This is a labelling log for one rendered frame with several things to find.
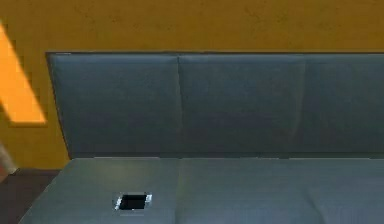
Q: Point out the grey sofa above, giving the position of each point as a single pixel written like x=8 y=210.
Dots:
x=233 y=133

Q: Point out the black silver-edged phone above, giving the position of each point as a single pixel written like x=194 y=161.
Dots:
x=133 y=202

